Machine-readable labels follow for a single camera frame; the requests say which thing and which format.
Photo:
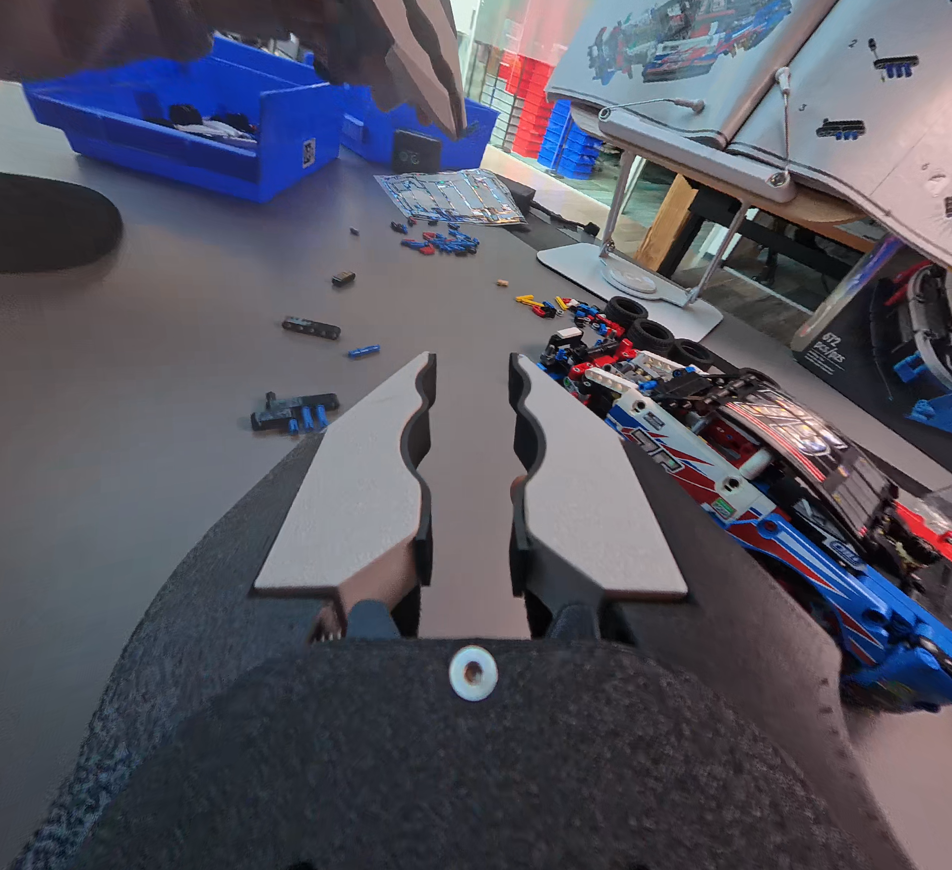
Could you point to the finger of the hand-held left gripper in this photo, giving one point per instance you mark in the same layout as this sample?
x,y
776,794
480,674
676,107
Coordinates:
x,y
413,81
439,37

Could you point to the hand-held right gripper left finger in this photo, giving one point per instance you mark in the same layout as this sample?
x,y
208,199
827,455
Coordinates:
x,y
349,498

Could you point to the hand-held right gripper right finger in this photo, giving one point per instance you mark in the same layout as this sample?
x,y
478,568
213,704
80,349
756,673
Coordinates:
x,y
602,513

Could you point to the black beam with blue pins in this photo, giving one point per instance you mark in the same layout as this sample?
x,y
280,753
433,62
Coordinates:
x,y
297,407

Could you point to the grey desk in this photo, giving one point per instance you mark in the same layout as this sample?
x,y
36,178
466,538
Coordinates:
x,y
149,498

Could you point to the small black box device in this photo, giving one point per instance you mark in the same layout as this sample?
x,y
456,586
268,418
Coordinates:
x,y
416,152

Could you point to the empty blue bin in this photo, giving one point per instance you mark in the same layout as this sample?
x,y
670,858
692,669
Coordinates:
x,y
483,133

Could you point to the toy brick race car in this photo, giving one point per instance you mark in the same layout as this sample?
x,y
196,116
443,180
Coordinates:
x,y
669,453

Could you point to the silver sticker sheet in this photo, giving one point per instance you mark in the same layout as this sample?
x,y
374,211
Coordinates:
x,y
446,197

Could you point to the shelf of red blue bins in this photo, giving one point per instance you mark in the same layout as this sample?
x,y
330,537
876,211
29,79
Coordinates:
x,y
535,111

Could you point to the blue connector pin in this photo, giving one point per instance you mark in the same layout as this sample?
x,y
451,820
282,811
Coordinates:
x,y
364,351

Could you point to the pile of blue red pins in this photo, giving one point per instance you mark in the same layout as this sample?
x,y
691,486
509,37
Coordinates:
x,y
446,241

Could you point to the black toy tyre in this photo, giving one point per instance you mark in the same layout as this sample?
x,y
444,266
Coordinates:
x,y
683,358
613,318
639,342

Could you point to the long black brick beam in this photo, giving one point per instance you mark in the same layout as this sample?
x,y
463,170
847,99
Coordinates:
x,y
311,328

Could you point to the pile of mixed coloured pieces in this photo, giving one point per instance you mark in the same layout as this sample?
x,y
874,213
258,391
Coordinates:
x,y
587,316

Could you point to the short black brick beam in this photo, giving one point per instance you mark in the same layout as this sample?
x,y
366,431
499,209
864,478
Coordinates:
x,y
343,279

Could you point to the blue bin with pieces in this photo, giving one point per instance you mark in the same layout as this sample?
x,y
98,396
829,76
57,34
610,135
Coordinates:
x,y
171,170

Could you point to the black toy car box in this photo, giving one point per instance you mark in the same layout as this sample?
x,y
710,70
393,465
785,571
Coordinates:
x,y
840,364

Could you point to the wooden table leg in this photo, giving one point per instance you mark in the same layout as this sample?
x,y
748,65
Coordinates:
x,y
669,230

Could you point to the black chair armrest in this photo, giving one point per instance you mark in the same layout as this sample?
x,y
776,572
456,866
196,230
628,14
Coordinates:
x,y
52,223

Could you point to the building instruction booklet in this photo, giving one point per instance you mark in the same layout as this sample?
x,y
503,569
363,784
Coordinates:
x,y
840,14

